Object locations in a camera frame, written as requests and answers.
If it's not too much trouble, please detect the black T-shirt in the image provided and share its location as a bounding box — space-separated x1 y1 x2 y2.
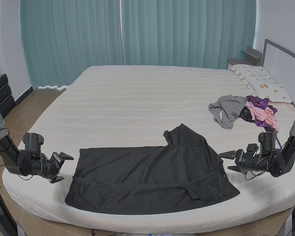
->
64 123 241 209

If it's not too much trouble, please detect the grey bedside table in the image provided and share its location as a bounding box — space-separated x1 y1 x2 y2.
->
228 46 262 66

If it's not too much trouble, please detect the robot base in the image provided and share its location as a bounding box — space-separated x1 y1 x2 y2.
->
113 232 180 236

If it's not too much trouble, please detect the black chest of drawers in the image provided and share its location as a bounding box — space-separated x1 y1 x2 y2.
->
0 73 16 118

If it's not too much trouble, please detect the pile of clothes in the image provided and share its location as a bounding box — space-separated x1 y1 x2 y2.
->
239 95 283 148

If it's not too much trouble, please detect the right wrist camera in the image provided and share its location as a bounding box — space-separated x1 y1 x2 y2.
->
246 143 259 155

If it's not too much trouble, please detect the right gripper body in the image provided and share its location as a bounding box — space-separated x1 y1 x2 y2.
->
235 149 259 175

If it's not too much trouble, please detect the white printed pillow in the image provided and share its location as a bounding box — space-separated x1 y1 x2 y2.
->
228 64 294 103

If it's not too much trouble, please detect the blue-green curtain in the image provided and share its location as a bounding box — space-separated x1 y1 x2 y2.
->
20 0 124 89
122 0 257 68

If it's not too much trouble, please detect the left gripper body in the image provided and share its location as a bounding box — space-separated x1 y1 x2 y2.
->
43 151 64 180

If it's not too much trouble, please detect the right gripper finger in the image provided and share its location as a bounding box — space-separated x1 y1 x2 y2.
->
227 165 243 174
218 150 237 160

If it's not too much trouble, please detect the grey garment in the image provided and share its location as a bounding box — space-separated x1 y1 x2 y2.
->
208 95 248 130

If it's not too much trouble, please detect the bed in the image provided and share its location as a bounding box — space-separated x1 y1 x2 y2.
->
2 39 295 233

